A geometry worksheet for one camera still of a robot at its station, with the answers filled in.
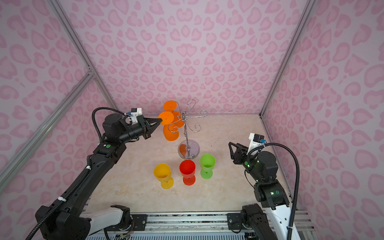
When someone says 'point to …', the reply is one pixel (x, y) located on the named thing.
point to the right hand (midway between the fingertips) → (232, 143)
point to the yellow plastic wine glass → (162, 172)
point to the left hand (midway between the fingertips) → (162, 117)
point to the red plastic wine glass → (187, 168)
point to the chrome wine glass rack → (188, 149)
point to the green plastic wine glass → (207, 163)
